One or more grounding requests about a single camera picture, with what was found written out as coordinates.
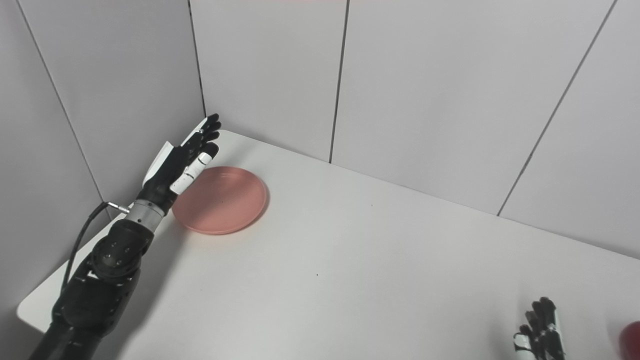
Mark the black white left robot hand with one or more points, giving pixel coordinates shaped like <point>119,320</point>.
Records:
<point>165,172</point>

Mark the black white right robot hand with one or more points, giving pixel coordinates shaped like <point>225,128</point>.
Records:
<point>545,340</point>

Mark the pink round plate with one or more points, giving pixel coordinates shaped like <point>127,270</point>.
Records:
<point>222,200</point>

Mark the red apple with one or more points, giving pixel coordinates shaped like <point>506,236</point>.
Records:
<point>631,342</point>

